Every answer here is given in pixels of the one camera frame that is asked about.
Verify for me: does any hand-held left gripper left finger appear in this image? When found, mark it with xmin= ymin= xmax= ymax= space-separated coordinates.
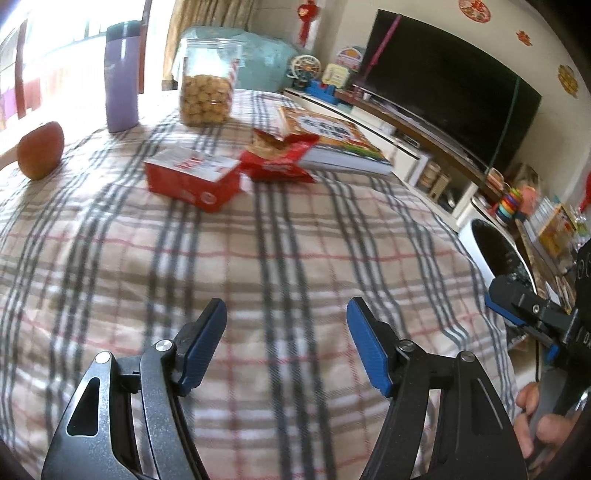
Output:
xmin=41 ymin=298 xmax=228 ymax=480

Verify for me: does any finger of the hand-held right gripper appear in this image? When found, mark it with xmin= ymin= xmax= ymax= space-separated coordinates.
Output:
xmin=485 ymin=296 xmax=560 ymax=363
xmin=488 ymin=274 xmax=574 ymax=325

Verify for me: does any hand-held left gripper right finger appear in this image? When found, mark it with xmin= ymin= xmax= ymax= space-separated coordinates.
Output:
xmin=346 ymin=296 xmax=529 ymax=480

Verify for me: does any red snack packet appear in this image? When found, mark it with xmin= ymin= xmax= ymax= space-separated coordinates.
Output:
xmin=240 ymin=128 xmax=321 ymax=183

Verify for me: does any person's right hand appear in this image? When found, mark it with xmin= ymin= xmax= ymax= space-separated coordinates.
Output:
xmin=513 ymin=381 xmax=583 ymax=459

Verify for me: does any brown marble sideboard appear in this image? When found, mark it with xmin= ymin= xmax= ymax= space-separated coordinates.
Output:
xmin=512 ymin=217 xmax=578 ymax=296

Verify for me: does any colourful cardboard box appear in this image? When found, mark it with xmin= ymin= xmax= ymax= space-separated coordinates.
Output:
xmin=538 ymin=203 xmax=578 ymax=259

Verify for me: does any rainbow stacking rings toy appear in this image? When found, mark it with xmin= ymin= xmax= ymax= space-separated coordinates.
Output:
xmin=495 ymin=191 xmax=522 ymax=224

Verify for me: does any pink plastic toy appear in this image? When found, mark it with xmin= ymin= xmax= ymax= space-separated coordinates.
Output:
xmin=519 ymin=185 xmax=541 ymax=217

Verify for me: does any wooden slatted box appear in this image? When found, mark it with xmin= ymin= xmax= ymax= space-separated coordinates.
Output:
xmin=431 ymin=171 xmax=451 ymax=201

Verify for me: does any plaid tablecloth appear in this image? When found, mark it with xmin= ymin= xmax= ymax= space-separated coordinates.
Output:
xmin=0 ymin=88 xmax=522 ymax=480

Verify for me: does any white TV cabinet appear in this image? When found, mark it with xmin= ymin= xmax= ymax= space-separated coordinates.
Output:
xmin=281 ymin=85 xmax=490 ymax=217

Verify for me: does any red and white carton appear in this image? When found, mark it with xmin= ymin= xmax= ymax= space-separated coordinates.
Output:
xmin=144 ymin=148 xmax=243 ymax=213

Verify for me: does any thin green pole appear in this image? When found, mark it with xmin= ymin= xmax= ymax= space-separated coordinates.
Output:
xmin=489 ymin=76 xmax=522 ymax=171

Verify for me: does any colourful children's book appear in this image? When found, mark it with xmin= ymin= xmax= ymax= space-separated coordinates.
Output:
xmin=277 ymin=105 xmax=393 ymax=176

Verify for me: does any black flat television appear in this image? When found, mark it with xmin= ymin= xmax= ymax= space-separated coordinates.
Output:
xmin=353 ymin=8 xmax=542 ymax=174

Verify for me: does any clear biscuit jar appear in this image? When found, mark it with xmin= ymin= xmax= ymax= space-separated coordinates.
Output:
xmin=178 ymin=36 xmax=241 ymax=126

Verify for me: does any red apple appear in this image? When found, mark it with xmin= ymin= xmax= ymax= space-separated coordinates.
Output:
xmin=16 ymin=121 xmax=65 ymax=181

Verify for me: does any blue plastic toy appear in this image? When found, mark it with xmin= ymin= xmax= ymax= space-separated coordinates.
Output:
xmin=309 ymin=80 xmax=340 ymax=104

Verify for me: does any thin pink pole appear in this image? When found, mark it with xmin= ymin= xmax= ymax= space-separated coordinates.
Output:
xmin=358 ymin=14 xmax=402 ymax=88

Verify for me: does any purple insulated bottle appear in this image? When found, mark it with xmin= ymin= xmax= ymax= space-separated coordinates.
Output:
xmin=105 ymin=21 xmax=141 ymax=134

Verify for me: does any ferris wheel toy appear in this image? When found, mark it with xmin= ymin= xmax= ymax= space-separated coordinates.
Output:
xmin=288 ymin=55 xmax=321 ymax=88

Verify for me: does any teal plastic cover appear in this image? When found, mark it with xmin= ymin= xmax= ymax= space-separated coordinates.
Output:
xmin=182 ymin=25 xmax=308 ymax=93

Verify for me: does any beige curtain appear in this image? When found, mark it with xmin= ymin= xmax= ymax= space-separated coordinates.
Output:
xmin=164 ymin=0 xmax=259 ymax=88

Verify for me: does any bright window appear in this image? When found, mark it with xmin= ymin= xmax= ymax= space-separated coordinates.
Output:
xmin=0 ymin=0 xmax=153 ymax=134

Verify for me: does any red Chinese knot decoration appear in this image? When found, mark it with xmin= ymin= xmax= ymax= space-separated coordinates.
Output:
xmin=297 ymin=0 xmax=321 ymax=47

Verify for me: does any gold red wall sticker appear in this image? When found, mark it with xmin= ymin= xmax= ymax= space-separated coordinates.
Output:
xmin=557 ymin=65 xmax=580 ymax=97

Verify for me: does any colourful wall chart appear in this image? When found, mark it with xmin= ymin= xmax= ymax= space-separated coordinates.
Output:
xmin=335 ymin=46 xmax=365 ymax=75

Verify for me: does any round red wall sticker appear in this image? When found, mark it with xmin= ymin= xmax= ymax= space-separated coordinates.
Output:
xmin=458 ymin=0 xmax=490 ymax=21

